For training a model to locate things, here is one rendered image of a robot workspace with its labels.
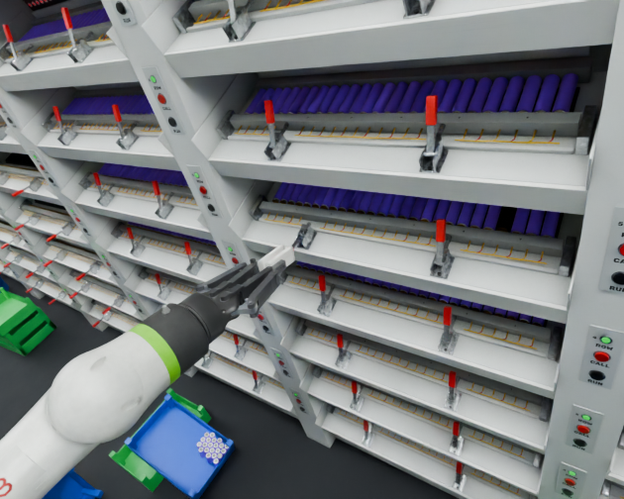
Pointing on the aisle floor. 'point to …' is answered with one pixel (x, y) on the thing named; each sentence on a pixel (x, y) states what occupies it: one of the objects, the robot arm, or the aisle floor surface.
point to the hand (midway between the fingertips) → (276, 260)
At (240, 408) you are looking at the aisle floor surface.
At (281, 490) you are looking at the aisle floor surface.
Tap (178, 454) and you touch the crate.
